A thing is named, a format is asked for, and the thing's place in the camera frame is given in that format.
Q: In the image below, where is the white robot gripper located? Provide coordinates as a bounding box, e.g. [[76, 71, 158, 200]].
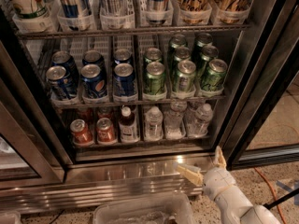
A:
[[175, 146, 236, 199]]

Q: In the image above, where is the clear water bottle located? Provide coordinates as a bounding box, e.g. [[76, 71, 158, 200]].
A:
[[164, 102, 187, 139], [145, 106, 163, 141], [187, 104, 213, 137]]

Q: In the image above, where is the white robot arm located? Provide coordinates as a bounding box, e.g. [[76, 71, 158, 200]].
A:
[[174, 147, 280, 224]]

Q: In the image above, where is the fridge glass door right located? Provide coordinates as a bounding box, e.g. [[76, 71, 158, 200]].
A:
[[214, 0, 299, 169]]

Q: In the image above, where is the fridge glass door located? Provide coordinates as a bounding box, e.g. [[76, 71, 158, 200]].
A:
[[214, 0, 299, 169], [0, 41, 72, 189]]

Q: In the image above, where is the brown drink bottle white label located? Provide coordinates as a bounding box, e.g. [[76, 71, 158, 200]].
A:
[[119, 106, 139, 143]]

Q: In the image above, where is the stainless steel fridge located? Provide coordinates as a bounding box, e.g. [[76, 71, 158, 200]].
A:
[[0, 0, 299, 215]]

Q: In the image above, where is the fridge glass door left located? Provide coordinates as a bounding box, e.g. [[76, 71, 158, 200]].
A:
[[0, 41, 72, 189]]

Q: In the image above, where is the clear plastic bin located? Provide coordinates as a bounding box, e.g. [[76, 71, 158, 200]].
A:
[[93, 192, 196, 224]]

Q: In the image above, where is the black tripod leg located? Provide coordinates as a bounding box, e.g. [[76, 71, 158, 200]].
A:
[[263, 188, 299, 210]]

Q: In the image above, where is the green soda can front right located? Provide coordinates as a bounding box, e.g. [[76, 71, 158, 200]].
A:
[[200, 59, 228, 91]]

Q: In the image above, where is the green soda can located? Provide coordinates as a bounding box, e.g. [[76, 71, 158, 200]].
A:
[[200, 59, 228, 91], [143, 48, 163, 65], [144, 62, 165, 95], [193, 33, 213, 55], [172, 60, 196, 92], [172, 47, 191, 67], [168, 34, 188, 58], [197, 45, 219, 77]]

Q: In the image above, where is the green soda can front middle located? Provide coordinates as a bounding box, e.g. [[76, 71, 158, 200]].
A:
[[172, 60, 196, 92]]

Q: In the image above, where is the green soda can front left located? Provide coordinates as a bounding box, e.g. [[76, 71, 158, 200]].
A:
[[144, 62, 165, 95]]

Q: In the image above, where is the red soda can right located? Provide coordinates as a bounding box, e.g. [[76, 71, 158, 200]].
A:
[[96, 118, 117, 145]]

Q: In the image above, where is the red soda can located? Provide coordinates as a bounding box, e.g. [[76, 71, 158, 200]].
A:
[[70, 119, 93, 147], [96, 118, 117, 145]]

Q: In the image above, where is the blue pepsi can front right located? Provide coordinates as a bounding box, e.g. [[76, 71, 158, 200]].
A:
[[113, 63, 136, 97]]

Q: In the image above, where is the blue pepsi can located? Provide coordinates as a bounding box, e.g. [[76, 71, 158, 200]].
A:
[[51, 50, 79, 84], [80, 64, 107, 99], [82, 49, 105, 67], [46, 65, 77, 101], [113, 49, 134, 65], [113, 63, 136, 97]]

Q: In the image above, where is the green soda can rear left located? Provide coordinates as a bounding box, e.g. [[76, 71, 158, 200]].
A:
[[143, 48, 163, 65]]

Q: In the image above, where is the green soda can back right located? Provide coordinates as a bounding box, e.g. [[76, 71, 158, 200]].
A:
[[193, 33, 213, 55]]

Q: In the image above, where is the red soda can left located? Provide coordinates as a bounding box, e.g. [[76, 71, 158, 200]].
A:
[[70, 119, 93, 147]]

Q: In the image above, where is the green soda can back middle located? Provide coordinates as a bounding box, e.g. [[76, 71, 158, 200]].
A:
[[168, 34, 188, 58]]

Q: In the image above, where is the blue pepsi can front middle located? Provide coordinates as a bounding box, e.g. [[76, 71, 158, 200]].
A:
[[80, 64, 107, 99]]

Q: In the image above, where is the blue pepsi can rear right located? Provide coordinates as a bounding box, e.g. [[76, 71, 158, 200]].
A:
[[113, 49, 134, 65]]

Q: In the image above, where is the blue pepsi can rear middle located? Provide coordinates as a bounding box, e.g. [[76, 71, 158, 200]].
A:
[[82, 49, 105, 67]]

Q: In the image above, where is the blue pepsi can front left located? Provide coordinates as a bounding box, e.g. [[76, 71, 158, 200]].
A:
[[46, 65, 77, 101]]

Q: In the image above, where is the blue pepsi can rear left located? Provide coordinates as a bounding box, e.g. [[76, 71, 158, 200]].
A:
[[51, 50, 79, 84]]

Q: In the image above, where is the orange cable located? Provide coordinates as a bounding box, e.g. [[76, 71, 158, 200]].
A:
[[254, 167, 288, 224]]

